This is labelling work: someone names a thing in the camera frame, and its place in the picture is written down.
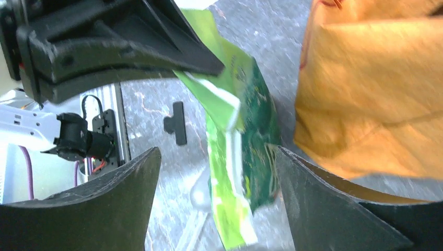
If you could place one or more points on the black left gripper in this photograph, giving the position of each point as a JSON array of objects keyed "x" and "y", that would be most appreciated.
[{"x": 60, "y": 49}]

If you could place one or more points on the green cat litter bag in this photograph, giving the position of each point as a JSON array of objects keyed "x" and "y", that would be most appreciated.
[{"x": 242, "y": 133}]

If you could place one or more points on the black bag clip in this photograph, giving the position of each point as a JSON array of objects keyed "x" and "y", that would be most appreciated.
[{"x": 175, "y": 124}]

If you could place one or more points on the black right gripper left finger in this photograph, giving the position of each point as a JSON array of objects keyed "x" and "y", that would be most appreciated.
[{"x": 110, "y": 212}]

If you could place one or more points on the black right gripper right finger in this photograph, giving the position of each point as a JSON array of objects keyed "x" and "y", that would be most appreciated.
[{"x": 327, "y": 212}]

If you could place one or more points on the orange paper shopping bag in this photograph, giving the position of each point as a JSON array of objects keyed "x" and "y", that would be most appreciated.
[{"x": 369, "y": 97}]

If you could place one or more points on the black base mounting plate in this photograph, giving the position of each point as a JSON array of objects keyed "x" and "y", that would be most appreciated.
[{"x": 118, "y": 153}]

